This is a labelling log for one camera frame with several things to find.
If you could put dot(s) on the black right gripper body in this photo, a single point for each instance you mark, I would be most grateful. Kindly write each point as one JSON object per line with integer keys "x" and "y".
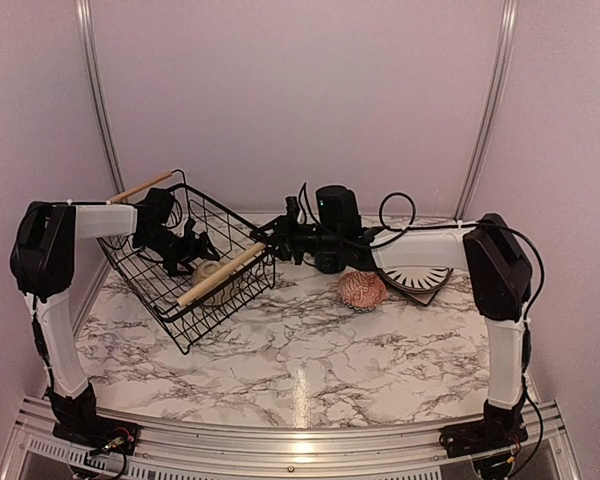
{"x": 298, "y": 241}

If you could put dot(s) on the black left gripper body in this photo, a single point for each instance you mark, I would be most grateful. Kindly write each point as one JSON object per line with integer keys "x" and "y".
{"x": 173, "y": 250}

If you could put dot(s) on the beige ceramic bowl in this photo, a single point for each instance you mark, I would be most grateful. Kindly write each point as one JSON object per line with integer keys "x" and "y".
{"x": 220, "y": 293}

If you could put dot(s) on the dark blue mug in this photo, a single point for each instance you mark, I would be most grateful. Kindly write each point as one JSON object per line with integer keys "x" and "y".
{"x": 330, "y": 263}

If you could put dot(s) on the black wire dish rack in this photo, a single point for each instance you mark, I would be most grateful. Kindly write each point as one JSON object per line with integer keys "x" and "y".
{"x": 172, "y": 301}

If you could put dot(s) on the blue white patterned bowl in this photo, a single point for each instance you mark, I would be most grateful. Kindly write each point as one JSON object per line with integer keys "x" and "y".
{"x": 361, "y": 291}

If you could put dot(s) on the white round plate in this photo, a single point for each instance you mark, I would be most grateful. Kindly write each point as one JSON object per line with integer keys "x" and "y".
{"x": 395, "y": 277}

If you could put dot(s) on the square floral plate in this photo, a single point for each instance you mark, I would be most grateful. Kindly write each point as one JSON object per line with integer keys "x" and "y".
{"x": 425, "y": 299}

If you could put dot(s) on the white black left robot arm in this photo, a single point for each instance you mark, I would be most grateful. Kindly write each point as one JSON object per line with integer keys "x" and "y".
{"x": 42, "y": 262}

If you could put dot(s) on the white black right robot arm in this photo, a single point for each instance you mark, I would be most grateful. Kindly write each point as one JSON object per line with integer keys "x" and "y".
{"x": 487, "y": 249}

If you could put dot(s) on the aluminium front frame rail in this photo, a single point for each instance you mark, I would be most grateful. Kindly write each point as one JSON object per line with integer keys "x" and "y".
{"x": 170, "y": 449}

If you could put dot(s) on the aluminium left corner post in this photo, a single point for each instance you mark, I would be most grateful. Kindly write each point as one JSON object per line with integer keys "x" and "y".
{"x": 89, "y": 47}

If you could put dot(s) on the aluminium corner post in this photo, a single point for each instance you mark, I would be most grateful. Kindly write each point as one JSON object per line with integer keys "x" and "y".
{"x": 89, "y": 47}
{"x": 495, "y": 92}

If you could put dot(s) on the aluminium right corner post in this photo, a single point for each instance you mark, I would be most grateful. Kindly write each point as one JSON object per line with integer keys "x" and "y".
{"x": 495, "y": 92}

